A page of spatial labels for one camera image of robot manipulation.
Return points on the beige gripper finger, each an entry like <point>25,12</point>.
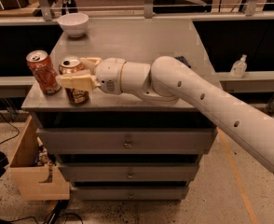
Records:
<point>80,80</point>
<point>92,62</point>

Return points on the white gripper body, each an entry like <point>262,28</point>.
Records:
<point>108,75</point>

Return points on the orange soda can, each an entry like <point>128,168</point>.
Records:
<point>70,65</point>

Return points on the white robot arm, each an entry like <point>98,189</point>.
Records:
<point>167,80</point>

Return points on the red coke can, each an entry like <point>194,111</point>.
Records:
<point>42,68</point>

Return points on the white ceramic bowl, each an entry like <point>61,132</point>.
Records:
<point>74,24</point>

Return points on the grey metal railing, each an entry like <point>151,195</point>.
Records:
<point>137,13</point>

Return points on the top grey drawer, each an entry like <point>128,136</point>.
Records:
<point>127,141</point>

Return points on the grey drawer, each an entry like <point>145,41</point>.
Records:
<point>127,141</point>
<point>129,193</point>
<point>127,172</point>

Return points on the dark blue snack packet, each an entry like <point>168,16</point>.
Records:
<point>183,60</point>

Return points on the middle grey drawer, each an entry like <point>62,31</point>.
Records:
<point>127,172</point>

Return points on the wooden crate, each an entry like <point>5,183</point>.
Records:
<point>35,183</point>

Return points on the bottom grey drawer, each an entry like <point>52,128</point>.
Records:
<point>129,193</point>

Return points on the clear sanitizer bottle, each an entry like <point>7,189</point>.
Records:
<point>239,67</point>

